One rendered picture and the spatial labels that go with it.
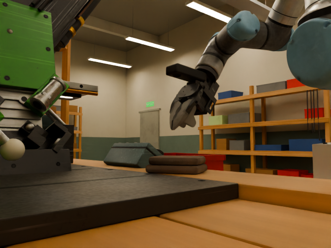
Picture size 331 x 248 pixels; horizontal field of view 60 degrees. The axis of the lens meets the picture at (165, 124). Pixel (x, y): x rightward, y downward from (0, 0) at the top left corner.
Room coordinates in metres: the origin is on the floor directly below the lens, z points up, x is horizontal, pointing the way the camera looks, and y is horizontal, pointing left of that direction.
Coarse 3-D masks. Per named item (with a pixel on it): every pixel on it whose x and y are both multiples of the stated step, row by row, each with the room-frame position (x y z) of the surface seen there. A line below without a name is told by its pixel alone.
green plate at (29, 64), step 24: (0, 0) 0.60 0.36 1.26; (0, 24) 0.59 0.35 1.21; (24, 24) 0.62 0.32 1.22; (48, 24) 0.66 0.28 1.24; (0, 48) 0.58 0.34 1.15; (24, 48) 0.61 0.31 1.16; (48, 48) 0.65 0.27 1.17; (0, 72) 0.57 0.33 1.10; (24, 72) 0.60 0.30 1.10; (48, 72) 0.63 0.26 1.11
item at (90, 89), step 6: (72, 84) 0.80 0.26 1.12; (78, 84) 0.81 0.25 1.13; (84, 84) 0.83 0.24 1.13; (66, 90) 0.79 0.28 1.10; (72, 90) 0.80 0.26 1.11; (78, 90) 0.81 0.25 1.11; (84, 90) 0.83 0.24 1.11; (90, 90) 0.84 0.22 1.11; (96, 90) 0.85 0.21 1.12; (66, 96) 0.88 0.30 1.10; (72, 96) 0.88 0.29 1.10; (78, 96) 0.89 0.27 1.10
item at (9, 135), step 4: (4, 132) 0.56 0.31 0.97; (8, 132) 0.56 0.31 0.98; (12, 132) 0.57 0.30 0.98; (16, 132) 0.57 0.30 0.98; (20, 132) 0.58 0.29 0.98; (8, 136) 0.56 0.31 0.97; (12, 136) 0.57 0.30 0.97; (16, 136) 0.57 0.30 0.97; (20, 136) 0.58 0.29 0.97; (24, 136) 0.58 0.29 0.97; (48, 136) 0.61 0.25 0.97; (20, 140) 0.57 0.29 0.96; (48, 140) 0.61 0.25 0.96; (52, 140) 0.62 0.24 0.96; (44, 144) 0.60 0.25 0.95; (48, 144) 0.61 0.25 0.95; (40, 148) 0.60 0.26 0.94; (44, 148) 0.60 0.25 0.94; (48, 148) 0.61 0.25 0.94
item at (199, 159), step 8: (152, 160) 0.52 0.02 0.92; (160, 160) 0.51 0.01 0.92; (168, 160) 0.51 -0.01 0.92; (176, 160) 0.50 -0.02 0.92; (184, 160) 0.50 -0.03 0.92; (192, 160) 0.50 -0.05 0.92; (200, 160) 0.51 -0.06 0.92; (152, 168) 0.52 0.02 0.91; (160, 168) 0.51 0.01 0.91; (168, 168) 0.51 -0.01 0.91; (176, 168) 0.50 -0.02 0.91; (184, 168) 0.50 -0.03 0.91; (192, 168) 0.49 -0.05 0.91; (200, 168) 0.51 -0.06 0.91
